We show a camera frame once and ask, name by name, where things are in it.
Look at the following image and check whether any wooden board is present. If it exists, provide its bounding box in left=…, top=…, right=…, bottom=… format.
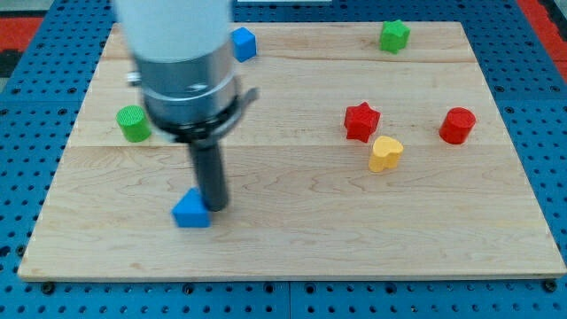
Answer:
left=18, top=22, right=566, bottom=283

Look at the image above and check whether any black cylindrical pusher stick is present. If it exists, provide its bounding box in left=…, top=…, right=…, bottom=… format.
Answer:
left=189, top=143, right=229, bottom=212

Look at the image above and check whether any yellow heart block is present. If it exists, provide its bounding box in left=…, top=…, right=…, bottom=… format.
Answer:
left=368, top=136, right=404, bottom=173

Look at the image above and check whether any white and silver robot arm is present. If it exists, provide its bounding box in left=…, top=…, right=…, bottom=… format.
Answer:
left=113, top=0, right=258, bottom=211

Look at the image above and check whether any red star block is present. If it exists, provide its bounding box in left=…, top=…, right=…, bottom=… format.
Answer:
left=344, top=102, right=381, bottom=143

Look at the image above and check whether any blue triangle block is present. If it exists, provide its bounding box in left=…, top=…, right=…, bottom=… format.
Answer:
left=171, top=188, right=211, bottom=228

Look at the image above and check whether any blue cube block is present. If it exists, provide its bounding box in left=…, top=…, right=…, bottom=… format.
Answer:
left=231, top=27, right=257, bottom=62

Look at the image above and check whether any green cylinder block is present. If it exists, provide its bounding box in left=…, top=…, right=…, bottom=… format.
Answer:
left=115, top=105, right=151, bottom=143

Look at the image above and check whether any green star block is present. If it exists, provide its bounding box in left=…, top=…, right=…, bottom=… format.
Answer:
left=379, top=19, right=411, bottom=54

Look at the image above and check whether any red cylinder block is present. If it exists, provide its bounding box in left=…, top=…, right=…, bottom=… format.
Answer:
left=439, top=107, right=477, bottom=144

